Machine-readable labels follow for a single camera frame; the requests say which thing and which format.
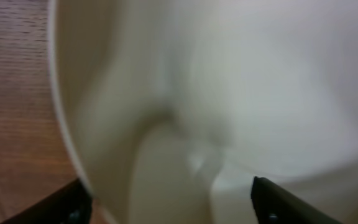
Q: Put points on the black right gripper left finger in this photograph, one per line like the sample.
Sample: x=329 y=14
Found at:
x=69 y=205

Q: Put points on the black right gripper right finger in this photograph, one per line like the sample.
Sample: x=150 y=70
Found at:
x=274 y=205

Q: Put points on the cream white bowl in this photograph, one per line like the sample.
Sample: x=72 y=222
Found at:
x=169 y=109

